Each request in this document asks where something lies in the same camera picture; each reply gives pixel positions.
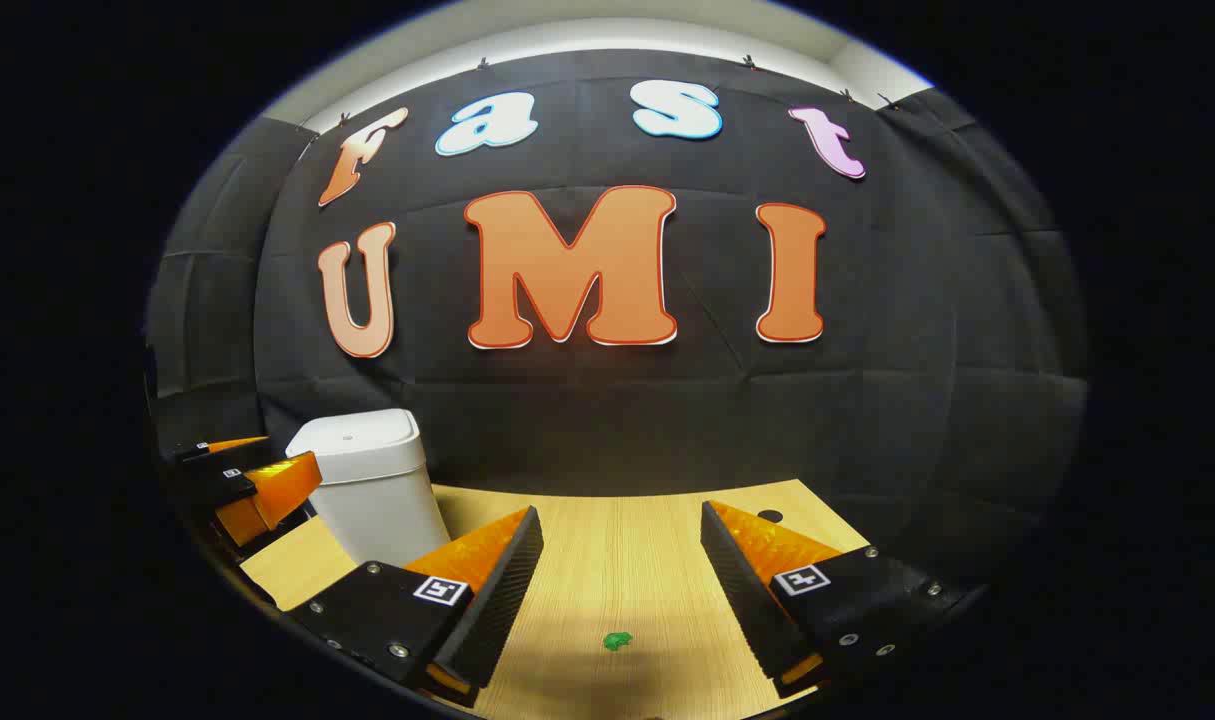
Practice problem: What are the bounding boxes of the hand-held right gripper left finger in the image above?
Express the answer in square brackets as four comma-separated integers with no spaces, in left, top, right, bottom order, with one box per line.
[285,505,546,709]

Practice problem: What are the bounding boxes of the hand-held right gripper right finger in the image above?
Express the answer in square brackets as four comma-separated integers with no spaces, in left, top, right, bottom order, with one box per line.
[700,500,988,702]

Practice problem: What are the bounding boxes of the white desktop garbage bin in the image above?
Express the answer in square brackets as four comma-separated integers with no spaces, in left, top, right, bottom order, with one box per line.
[285,408,450,569]

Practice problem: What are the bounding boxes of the wooden desktop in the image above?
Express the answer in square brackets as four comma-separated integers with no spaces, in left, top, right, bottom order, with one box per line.
[239,478,873,719]

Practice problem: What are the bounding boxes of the black backdrop cloth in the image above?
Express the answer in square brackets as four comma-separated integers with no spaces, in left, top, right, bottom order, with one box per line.
[145,48,1090,601]

